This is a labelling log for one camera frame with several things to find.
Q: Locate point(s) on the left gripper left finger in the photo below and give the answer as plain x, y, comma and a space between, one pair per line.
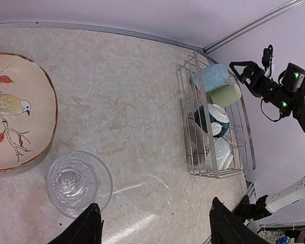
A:
86, 228

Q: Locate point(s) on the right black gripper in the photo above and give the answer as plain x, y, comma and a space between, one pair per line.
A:
265, 88

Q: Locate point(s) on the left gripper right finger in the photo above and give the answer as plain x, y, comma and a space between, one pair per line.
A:
226, 228

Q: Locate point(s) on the light blue cup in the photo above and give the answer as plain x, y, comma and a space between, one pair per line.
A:
214, 76

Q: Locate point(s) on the beige plate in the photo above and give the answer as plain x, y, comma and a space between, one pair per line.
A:
28, 111

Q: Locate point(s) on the pale green cup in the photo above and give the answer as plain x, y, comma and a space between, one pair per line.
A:
226, 95

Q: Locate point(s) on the dark teal white bowl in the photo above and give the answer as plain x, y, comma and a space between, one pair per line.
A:
218, 117

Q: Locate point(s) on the light green checked bowl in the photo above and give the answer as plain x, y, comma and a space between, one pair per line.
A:
224, 157

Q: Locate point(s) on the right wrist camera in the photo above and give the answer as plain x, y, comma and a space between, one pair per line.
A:
268, 61

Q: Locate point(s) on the front aluminium rail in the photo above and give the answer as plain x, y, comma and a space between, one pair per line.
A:
230, 226

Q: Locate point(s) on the metal wire dish rack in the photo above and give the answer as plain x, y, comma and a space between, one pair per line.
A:
198, 143

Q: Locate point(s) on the right aluminium frame post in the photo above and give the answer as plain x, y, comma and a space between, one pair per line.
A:
253, 24

